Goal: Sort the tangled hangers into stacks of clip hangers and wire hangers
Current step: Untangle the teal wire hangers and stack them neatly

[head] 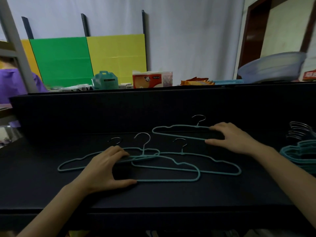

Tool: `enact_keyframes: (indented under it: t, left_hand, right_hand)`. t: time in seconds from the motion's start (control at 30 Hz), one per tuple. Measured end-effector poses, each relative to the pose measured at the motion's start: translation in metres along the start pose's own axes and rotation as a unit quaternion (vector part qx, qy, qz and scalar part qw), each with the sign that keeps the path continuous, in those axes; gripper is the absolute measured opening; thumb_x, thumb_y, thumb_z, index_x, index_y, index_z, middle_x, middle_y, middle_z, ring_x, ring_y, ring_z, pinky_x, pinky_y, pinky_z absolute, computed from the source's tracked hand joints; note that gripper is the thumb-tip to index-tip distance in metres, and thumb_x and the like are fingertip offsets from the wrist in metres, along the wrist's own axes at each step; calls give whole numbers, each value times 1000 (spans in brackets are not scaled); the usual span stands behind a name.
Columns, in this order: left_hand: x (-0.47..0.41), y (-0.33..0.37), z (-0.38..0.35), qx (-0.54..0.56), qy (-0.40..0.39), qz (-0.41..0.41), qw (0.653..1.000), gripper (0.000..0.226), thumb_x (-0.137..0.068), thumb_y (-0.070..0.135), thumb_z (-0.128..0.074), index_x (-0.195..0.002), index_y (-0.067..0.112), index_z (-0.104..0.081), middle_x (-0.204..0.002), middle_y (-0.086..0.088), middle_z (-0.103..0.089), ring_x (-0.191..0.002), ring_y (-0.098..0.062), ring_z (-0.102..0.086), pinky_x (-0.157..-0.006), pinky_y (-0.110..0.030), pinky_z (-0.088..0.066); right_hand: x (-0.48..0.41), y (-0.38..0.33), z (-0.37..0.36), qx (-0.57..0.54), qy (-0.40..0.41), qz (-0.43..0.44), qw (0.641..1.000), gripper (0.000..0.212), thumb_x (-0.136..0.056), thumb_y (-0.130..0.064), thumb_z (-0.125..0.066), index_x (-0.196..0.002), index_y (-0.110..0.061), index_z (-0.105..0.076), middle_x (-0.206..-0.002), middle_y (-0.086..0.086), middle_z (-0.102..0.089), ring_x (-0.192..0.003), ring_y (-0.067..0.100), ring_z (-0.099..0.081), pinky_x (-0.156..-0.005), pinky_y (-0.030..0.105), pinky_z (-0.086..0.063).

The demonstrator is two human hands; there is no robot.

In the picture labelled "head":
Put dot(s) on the person's left hand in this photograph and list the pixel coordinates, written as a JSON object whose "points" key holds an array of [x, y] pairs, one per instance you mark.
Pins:
{"points": [[98, 174]]}

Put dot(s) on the person's right hand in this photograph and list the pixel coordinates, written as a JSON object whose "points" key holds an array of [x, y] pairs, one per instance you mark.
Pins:
{"points": [[237, 140]]}

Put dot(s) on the person's right thumb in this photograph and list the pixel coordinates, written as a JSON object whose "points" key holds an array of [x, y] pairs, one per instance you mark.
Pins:
{"points": [[216, 142]]}

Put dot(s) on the person's left thumb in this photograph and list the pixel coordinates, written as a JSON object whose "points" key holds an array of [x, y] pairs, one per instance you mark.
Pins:
{"points": [[122, 183]]}

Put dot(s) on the teal clothes hanger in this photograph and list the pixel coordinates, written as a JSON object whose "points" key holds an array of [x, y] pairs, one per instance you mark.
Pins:
{"points": [[172, 180], [222, 167], [172, 132], [74, 163]]}

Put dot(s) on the person's left forearm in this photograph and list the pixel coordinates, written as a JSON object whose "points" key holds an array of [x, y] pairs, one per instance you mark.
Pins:
{"points": [[51, 214]]}

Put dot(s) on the person's right forearm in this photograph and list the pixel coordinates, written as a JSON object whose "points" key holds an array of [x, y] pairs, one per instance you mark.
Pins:
{"points": [[288, 177]]}

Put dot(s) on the flat blue plastic tray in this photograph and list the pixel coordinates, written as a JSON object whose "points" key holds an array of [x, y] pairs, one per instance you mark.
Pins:
{"points": [[228, 82]]}

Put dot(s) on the orange snack packet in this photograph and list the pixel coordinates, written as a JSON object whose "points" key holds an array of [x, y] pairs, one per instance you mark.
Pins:
{"points": [[196, 82]]}

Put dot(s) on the black upright partition board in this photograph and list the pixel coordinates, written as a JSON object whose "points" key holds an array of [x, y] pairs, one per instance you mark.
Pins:
{"points": [[123, 108]]}

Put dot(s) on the stack of teal hangers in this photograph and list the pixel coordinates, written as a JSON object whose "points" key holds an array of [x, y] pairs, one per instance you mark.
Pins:
{"points": [[300, 153]]}

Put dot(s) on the red and white tissue packet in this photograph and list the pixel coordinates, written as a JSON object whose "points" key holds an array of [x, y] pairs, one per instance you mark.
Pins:
{"points": [[148, 80]]}

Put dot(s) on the translucent blue plastic basin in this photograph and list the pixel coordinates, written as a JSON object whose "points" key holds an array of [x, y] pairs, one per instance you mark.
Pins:
{"points": [[271, 67]]}

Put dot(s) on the red box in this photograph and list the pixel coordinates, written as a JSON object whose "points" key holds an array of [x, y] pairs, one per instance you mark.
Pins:
{"points": [[309, 75]]}

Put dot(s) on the yellow board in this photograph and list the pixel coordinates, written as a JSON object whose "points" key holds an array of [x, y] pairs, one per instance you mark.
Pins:
{"points": [[118, 54]]}

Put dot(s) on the green board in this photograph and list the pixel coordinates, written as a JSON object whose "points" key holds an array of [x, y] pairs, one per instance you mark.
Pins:
{"points": [[61, 61]]}

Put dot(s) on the orange-yellow board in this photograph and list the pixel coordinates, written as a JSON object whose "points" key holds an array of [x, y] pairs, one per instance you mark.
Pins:
{"points": [[30, 56]]}

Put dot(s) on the brown door frame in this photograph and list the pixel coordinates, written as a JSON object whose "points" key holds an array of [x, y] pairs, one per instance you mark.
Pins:
{"points": [[254, 32]]}

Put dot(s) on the dark metal post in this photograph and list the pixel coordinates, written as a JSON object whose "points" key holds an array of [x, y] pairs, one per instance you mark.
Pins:
{"points": [[85, 24], [27, 27], [143, 22]]}

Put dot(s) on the grey metal shelf frame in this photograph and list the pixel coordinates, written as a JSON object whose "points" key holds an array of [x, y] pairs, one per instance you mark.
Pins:
{"points": [[17, 44]]}

